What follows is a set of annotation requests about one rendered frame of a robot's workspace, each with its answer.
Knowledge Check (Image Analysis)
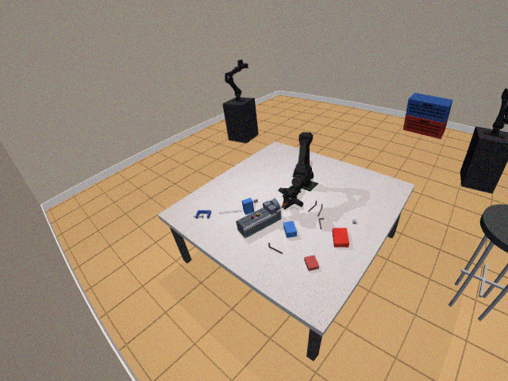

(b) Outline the blue cube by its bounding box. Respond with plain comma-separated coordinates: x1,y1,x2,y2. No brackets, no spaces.
283,221,297,237

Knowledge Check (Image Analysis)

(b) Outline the red rectangular block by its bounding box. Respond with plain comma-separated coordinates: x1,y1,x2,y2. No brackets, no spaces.
304,256,319,271
332,228,349,248

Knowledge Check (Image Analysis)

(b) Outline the blue rectangular block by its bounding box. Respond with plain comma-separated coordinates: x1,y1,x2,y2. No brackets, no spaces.
242,198,254,215

